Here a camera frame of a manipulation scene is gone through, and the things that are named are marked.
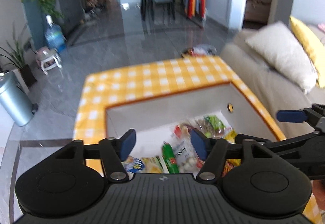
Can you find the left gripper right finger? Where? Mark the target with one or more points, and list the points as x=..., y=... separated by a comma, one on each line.
x=213, y=152

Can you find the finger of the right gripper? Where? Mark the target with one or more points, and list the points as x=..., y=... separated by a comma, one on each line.
x=291, y=116

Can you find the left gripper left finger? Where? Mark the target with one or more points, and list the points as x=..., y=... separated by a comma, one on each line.
x=112, y=152

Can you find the white blue chips bag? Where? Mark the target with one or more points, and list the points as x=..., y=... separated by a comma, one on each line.
x=134, y=165

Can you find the green nut snack packet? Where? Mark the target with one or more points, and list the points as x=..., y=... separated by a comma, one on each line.
x=212, y=127

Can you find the yogurt hawthorn ball packet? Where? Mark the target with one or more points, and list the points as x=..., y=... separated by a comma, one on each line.
x=186, y=157

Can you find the green sausage stick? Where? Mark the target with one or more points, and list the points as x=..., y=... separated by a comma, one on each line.
x=169, y=158

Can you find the yellow biscuit packet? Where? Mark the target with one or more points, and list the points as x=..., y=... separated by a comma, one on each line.
x=231, y=161

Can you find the clear pastry packet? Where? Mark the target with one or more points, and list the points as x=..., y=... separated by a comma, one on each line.
x=183, y=130

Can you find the beige sofa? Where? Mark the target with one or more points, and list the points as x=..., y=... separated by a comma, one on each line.
x=272, y=89

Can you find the orange cardboard box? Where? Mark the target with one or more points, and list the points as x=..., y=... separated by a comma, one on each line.
x=154, y=119

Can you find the green yellow chips bag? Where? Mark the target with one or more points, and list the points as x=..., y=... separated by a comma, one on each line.
x=155, y=165

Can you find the yellow checkered tablecloth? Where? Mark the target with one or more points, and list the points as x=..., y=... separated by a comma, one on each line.
x=128, y=84

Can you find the white cushion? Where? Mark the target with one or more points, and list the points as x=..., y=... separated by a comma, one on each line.
x=279, y=47

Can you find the yellow cushion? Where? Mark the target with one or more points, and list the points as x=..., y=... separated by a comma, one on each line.
x=311, y=45

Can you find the floor basket with bag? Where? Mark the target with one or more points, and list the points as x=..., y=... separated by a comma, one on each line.
x=200, y=50

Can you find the white low tv console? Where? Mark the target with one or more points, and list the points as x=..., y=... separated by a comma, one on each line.
x=10, y=143

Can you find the silver pedal trash bin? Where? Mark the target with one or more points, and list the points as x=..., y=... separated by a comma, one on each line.
x=15, y=101

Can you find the small white rolling stool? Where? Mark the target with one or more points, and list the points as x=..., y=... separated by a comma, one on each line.
x=48, y=59

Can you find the blue water jug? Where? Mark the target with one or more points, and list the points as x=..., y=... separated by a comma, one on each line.
x=54, y=36

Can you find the potted long-leaf plant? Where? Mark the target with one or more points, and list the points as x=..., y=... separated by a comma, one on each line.
x=15, y=54

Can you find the orange red stacked stools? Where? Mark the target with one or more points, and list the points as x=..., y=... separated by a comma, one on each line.
x=195, y=8

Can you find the dark grey cabinet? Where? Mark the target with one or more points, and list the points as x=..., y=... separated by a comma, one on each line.
x=72, y=14

